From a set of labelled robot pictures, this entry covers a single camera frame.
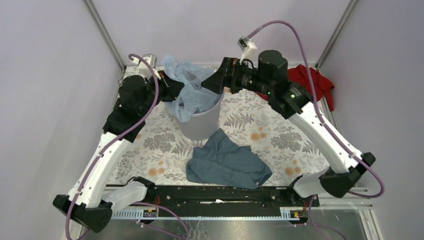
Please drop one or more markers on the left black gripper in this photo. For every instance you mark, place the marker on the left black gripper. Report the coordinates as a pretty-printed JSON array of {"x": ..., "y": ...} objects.
[{"x": 172, "y": 88}]

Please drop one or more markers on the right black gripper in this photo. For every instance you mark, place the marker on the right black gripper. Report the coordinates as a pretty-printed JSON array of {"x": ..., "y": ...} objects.
[{"x": 226, "y": 76}]

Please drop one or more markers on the light blue plastic trash bag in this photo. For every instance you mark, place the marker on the light blue plastic trash bag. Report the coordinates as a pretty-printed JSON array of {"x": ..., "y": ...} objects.
[{"x": 186, "y": 72}]

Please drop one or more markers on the grey plastic trash bin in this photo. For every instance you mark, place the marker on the grey plastic trash bin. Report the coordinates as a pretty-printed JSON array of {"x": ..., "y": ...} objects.
[{"x": 202, "y": 119}]

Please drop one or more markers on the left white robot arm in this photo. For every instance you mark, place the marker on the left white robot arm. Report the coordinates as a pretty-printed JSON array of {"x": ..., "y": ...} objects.
[{"x": 86, "y": 203}]

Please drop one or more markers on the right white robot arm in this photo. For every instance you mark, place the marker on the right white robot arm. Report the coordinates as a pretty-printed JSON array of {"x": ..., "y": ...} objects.
[{"x": 346, "y": 164}]

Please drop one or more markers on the floral patterned table mat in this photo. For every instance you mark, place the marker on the floral patterned table mat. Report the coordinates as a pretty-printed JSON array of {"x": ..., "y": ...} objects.
[{"x": 160, "y": 151}]

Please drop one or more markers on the blue-grey cloth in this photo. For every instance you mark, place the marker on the blue-grey cloth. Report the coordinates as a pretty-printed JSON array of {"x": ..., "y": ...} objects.
[{"x": 222, "y": 162}]

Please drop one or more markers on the red cloth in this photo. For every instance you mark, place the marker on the red cloth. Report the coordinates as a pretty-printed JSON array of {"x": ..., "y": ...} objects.
[{"x": 313, "y": 81}]

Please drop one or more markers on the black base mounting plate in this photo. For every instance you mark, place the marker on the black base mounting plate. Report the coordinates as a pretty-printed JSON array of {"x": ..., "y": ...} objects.
[{"x": 223, "y": 197}]

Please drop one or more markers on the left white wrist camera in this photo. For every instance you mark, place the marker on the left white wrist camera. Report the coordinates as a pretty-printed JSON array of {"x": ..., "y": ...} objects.
[{"x": 143, "y": 68}]

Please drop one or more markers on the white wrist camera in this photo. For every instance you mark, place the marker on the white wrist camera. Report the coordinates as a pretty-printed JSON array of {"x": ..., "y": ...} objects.
[
  {"x": 248, "y": 48},
  {"x": 143, "y": 68}
]

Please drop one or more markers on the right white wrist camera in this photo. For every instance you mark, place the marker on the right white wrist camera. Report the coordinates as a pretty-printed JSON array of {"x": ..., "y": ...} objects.
[{"x": 248, "y": 48}]

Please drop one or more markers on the aluminium slotted rail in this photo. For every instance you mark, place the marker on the aluminium slotted rail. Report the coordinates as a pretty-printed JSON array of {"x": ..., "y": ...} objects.
[{"x": 220, "y": 214}]

